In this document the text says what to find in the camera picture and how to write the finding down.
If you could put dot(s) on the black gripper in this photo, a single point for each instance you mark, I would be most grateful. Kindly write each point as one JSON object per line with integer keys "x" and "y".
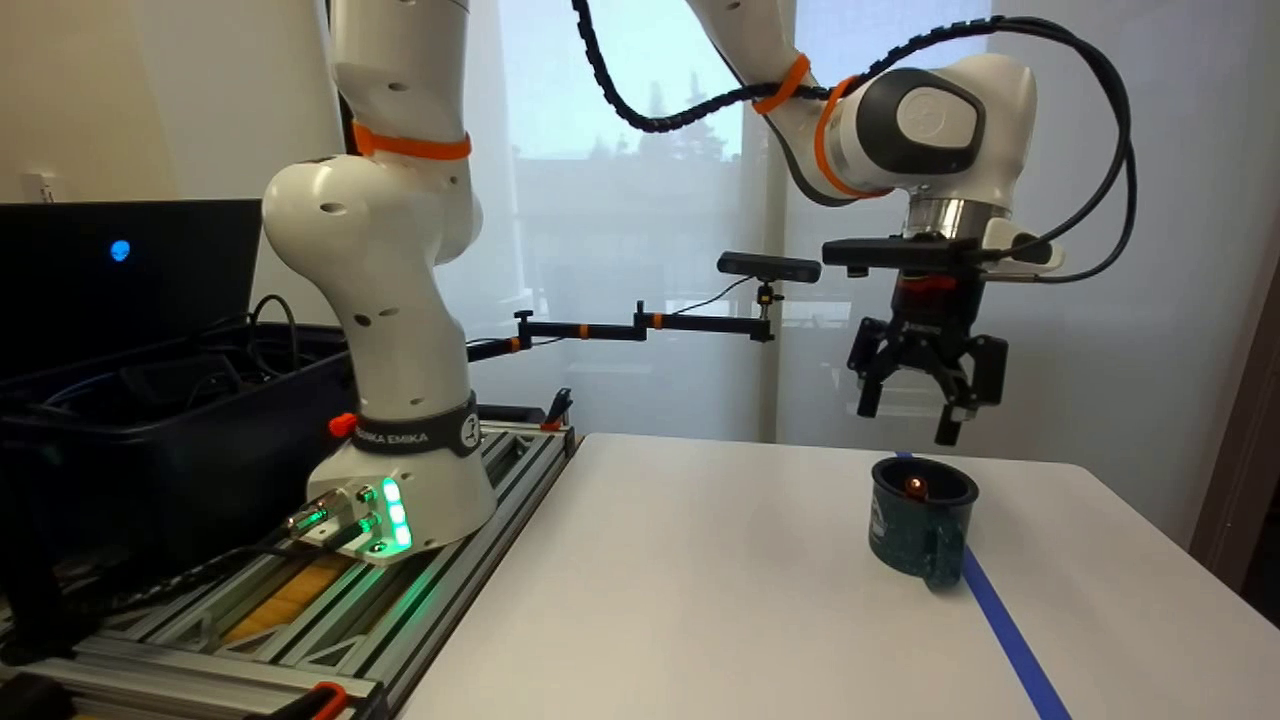
{"x": 928, "y": 308}

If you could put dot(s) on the orange marker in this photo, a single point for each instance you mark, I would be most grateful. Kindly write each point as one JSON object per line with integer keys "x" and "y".
{"x": 915, "y": 485}

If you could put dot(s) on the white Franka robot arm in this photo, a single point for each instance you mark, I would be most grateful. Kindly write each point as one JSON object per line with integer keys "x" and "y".
{"x": 386, "y": 265}

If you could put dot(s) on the dark green mug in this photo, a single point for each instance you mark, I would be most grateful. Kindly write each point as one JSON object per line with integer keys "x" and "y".
{"x": 920, "y": 535}

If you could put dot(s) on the blue tape strip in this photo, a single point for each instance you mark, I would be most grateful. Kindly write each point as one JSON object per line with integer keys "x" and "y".
{"x": 1015, "y": 640}

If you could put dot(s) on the small black orange clamp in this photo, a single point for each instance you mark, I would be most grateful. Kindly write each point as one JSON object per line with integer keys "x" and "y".
{"x": 556, "y": 408}

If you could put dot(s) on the yellow wooden strip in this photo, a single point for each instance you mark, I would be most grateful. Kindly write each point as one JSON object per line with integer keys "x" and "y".
{"x": 286, "y": 601}

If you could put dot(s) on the large black orange clamp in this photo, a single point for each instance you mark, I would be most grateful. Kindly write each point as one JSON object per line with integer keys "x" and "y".
{"x": 326, "y": 702}

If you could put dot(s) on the black plastic bin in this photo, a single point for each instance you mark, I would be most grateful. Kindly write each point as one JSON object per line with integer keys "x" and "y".
{"x": 174, "y": 442}

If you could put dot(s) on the black monitor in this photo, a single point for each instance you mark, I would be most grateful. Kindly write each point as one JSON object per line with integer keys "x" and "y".
{"x": 133, "y": 287}

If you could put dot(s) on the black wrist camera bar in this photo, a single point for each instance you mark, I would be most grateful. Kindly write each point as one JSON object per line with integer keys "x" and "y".
{"x": 873, "y": 251}

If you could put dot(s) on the black bar camera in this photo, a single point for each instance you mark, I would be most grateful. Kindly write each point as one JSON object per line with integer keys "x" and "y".
{"x": 771, "y": 265}

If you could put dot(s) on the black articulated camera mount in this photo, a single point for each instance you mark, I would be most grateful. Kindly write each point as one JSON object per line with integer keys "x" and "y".
{"x": 601, "y": 325}

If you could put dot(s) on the aluminium extrusion base frame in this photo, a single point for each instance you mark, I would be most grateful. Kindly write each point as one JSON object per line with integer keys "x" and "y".
{"x": 441, "y": 586}

